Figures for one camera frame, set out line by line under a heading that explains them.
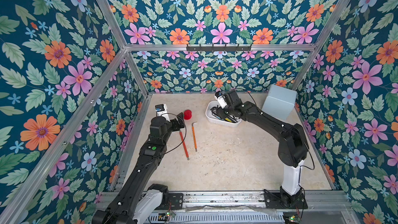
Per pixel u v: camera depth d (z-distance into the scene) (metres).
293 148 0.50
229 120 1.03
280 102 0.95
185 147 0.91
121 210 0.39
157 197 0.61
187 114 1.05
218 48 0.93
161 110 0.65
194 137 0.96
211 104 1.05
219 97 0.80
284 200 0.65
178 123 0.70
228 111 0.77
